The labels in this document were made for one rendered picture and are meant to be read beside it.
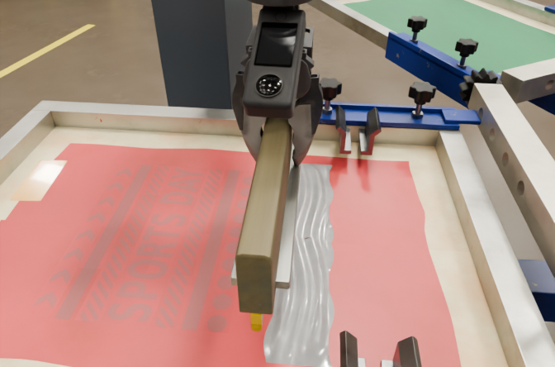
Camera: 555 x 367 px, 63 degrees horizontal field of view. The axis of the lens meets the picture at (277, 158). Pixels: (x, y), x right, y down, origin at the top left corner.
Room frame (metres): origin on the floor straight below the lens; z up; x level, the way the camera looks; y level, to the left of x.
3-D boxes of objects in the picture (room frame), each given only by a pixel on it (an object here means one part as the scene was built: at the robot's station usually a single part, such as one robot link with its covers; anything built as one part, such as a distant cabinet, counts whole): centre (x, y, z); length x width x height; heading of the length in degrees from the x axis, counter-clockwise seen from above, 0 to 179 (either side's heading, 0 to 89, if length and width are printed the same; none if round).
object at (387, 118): (0.70, -0.17, 0.98); 0.30 x 0.05 x 0.07; 85
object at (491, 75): (0.76, -0.39, 1.02); 0.07 x 0.06 x 0.07; 85
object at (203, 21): (1.10, 0.18, 0.60); 0.18 x 0.18 x 1.20; 74
